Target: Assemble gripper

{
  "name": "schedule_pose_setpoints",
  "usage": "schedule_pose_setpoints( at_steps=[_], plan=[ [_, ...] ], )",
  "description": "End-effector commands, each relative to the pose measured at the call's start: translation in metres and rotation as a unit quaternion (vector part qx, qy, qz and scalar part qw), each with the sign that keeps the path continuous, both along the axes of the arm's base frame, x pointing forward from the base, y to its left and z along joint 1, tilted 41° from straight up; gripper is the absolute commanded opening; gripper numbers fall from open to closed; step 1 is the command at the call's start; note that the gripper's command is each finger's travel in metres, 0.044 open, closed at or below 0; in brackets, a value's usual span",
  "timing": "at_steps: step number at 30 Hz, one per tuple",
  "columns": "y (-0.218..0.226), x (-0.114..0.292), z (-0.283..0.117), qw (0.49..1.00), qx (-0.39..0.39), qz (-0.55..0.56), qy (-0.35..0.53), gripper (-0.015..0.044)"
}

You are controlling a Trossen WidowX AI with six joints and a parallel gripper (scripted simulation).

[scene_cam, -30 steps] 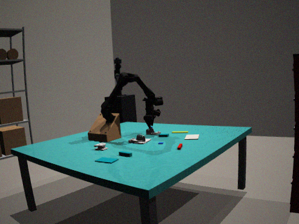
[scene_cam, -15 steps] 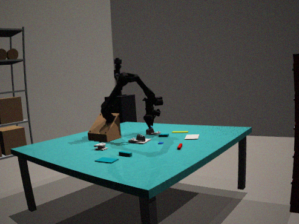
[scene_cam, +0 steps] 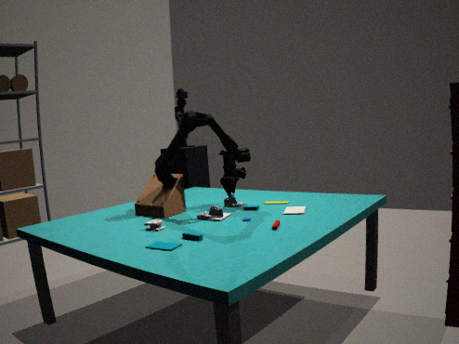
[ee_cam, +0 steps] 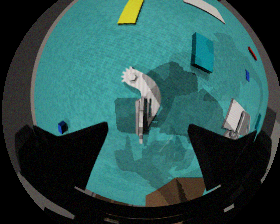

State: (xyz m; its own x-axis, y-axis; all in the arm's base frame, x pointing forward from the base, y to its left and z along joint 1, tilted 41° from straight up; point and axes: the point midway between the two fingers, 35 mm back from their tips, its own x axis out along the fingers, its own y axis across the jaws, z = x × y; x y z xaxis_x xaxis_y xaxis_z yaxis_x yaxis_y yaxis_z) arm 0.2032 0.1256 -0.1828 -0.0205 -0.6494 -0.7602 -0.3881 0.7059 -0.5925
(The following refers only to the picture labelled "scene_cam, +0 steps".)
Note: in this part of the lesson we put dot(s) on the teal flat plate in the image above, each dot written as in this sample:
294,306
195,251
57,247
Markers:
165,246

